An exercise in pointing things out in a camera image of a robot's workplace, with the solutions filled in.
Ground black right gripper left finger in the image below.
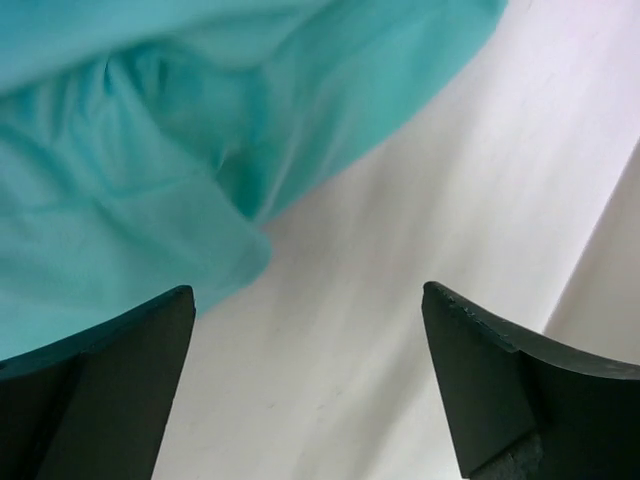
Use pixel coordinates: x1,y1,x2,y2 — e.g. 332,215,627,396
1,286,194,479

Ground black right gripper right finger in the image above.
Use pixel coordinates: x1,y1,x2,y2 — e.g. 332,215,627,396
422,282,639,479

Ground teal t shirt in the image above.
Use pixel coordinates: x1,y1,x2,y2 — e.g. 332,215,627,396
1,1,505,358

